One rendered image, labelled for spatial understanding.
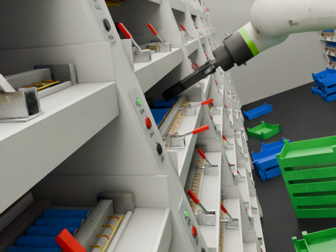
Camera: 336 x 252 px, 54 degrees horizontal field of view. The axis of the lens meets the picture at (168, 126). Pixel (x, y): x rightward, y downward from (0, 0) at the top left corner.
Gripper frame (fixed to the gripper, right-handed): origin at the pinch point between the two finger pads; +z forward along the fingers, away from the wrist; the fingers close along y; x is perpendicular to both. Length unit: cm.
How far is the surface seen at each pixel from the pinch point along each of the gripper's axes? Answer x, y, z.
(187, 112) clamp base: 6.4, 10.3, -2.1
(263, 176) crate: 98, -125, 8
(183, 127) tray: 7.5, 21.7, -1.6
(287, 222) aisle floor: 102, -67, 3
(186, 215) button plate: 13, 57, -3
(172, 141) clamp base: 5.9, 37.0, -1.7
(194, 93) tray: 5.4, -8.3, -3.7
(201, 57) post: -1, -79, -6
